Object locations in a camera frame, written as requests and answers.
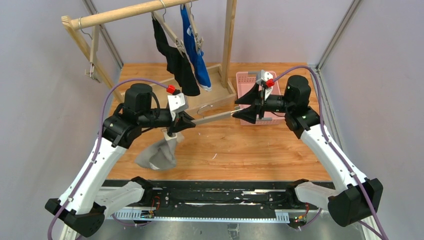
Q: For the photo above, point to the beige hanger with black underwear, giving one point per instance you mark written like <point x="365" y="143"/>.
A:
<point x="179" y="44"/>

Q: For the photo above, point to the blue underwear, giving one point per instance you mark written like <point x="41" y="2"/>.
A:
<point x="194" y="53"/>

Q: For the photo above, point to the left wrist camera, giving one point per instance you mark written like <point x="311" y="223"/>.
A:
<point x="177" y="101"/>

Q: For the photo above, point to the grey white underwear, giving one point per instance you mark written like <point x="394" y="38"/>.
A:
<point x="161" y="155"/>

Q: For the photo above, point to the wooden clothes rack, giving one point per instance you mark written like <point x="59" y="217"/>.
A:
<point x="219" y="73"/>

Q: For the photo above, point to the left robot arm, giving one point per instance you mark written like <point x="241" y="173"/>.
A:
<point x="81" y="207"/>

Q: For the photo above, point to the beige hanger with blue underwear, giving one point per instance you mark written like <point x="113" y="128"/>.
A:
<point x="197" y="38"/>

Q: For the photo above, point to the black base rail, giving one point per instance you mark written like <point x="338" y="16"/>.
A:
<point x="218" y="201"/>

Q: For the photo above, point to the beige clip hanger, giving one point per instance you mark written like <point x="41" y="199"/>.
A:
<point x="204" y="120"/>

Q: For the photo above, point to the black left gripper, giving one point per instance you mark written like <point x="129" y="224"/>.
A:
<point x="179" y="118"/>

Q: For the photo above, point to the empty beige hanger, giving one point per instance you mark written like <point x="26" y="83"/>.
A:
<point x="94" y="36"/>

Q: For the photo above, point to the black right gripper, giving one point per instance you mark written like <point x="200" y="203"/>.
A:
<point x="261" y="104"/>

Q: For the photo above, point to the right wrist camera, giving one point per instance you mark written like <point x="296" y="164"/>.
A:
<point x="263" y="78"/>

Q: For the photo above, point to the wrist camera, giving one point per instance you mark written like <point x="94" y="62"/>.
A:
<point x="177" y="101"/>
<point x="263" y="78"/>

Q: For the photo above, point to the black underwear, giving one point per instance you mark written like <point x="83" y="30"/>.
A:
<point x="177" y="63"/>

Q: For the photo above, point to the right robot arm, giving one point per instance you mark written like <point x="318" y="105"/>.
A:
<point x="354" y="196"/>

